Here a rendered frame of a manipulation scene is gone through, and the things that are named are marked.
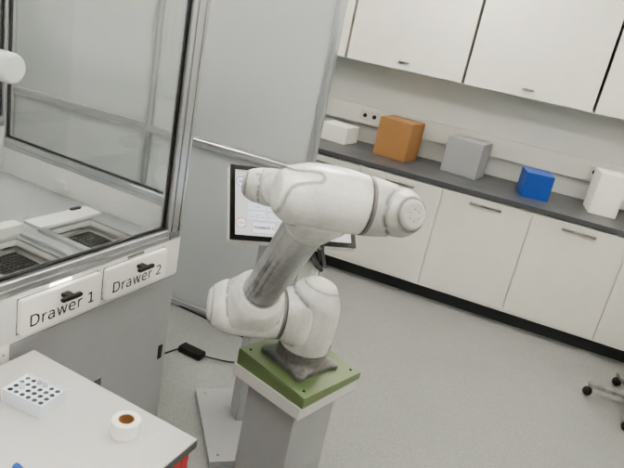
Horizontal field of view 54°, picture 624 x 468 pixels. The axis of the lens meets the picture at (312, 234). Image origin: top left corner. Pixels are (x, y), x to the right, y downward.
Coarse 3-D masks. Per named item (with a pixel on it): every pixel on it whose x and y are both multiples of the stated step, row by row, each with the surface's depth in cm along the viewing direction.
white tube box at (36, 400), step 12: (12, 384) 152; (36, 384) 154; (48, 384) 155; (12, 396) 149; (24, 396) 149; (36, 396) 149; (48, 396) 150; (60, 396) 152; (24, 408) 148; (36, 408) 147; (48, 408) 149
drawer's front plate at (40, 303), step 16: (96, 272) 188; (64, 288) 177; (80, 288) 182; (96, 288) 189; (32, 304) 168; (48, 304) 173; (64, 304) 179; (80, 304) 185; (96, 304) 191; (32, 320) 170; (48, 320) 175
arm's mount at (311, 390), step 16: (240, 352) 185; (256, 352) 185; (256, 368) 181; (272, 368) 180; (352, 368) 192; (272, 384) 178; (288, 384) 174; (304, 384) 176; (320, 384) 179; (336, 384) 182; (304, 400) 170
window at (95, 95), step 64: (0, 0) 135; (64, 0) 150; (128, 0) 168; (0, 64) 140; (64, 64) 156; (128, 64) 176; (0, 128) 145; (64, 128) 162; (128, 128) 184; (0, 192) 151; (64, 192) 170; (128, 192) 193; (0, 256) 157; (64, 256) 177
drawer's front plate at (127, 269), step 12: (156, 252) 211; (120, 264) 197; (132, 264) 201; (156, 264) 213; (108, 276) 192; (120, 276) 197; (132, 276) 203; (156, 276) 215; (108, 288) 194; (120, 288) 199; (132, 288) 205
